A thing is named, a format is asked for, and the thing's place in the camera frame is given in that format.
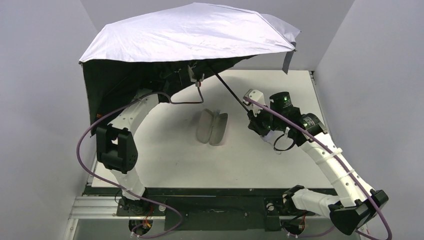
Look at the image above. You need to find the purple cable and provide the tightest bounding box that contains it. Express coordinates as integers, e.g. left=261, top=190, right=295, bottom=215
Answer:
left=243, top=96, right=393, bottom=240
left=76, top=84, right=205, bottom=239

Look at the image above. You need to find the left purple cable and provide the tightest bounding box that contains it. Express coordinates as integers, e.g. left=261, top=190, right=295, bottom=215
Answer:
left=76, top=84, right=205, bottom=239

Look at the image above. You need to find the aluminium extrusion rail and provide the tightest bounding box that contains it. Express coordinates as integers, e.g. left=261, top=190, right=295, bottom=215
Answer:
left=62, top=69, right=125, bottom=240

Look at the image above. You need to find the lavender folding umbrella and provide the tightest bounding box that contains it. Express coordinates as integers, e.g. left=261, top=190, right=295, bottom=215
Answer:
left=78, top=2, right=301, bottom=127

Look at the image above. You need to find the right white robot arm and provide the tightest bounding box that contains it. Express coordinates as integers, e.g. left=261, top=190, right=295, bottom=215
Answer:
left=243, top=89, right=389, bottom=238

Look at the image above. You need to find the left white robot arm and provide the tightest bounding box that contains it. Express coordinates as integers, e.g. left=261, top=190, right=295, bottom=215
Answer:
left=94, top=90, right=159, bottom=202

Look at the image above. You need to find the pink umbrella case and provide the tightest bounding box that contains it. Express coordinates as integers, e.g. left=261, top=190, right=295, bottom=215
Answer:
left=195, top=108, right=229, bottom=146

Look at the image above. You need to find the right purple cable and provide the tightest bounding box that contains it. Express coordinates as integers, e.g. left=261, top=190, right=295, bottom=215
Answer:
left=243, top=96, right=393, bottom=240

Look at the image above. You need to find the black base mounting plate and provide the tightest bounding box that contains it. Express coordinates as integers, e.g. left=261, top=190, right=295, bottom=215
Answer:
left=82, top=187, right=335, bottom=233

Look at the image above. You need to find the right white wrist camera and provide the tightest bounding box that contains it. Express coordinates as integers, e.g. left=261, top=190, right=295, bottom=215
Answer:
left=242, top=88, right=266, bottom=117

